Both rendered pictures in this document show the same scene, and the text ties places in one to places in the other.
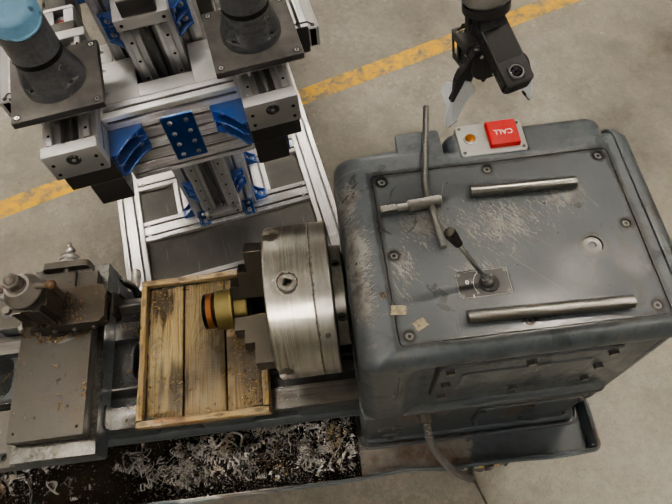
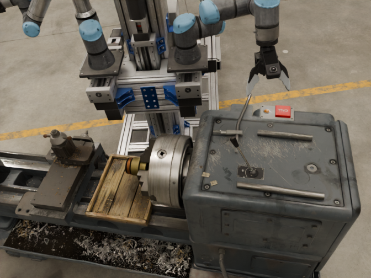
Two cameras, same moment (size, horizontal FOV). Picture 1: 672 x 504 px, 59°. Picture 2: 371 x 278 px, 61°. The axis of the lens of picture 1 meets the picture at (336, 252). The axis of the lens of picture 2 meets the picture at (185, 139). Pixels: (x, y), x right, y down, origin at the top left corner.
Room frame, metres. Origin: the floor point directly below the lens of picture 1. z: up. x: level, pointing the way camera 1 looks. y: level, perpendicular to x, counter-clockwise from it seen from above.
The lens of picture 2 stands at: (-0.24, -0.24, 2.20)
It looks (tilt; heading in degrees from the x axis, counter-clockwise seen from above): 49 degrees down; 18
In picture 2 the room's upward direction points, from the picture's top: 9 degrees counter-clockwise
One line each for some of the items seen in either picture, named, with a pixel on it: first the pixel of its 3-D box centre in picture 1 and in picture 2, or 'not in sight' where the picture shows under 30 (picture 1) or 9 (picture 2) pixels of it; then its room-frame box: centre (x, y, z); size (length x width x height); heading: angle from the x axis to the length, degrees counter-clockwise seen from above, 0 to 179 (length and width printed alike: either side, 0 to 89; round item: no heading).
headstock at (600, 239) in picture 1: (485, 272); (264, 179); (0.52, -0.31, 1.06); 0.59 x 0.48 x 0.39; 91
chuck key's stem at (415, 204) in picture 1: (411, 205); (227, 132); (0.58, -0.15, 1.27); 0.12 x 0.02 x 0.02; 94
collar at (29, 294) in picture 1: (20, 288); (57, 137); (0.57, 0.66, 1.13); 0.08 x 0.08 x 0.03
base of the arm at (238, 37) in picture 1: (247, 16); (186, 49); (1.20, 0.15, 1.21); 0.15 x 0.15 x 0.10
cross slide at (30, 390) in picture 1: (58, 346); (66, 170); (0.51, 0.66, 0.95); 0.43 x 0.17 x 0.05; 1
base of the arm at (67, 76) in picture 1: (45, 64); (99, 54); (1.12, 0.64, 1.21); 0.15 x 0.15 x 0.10
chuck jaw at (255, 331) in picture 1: (264, 344); (148, 185); (0.40, 0.16, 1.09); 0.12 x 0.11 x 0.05; 1
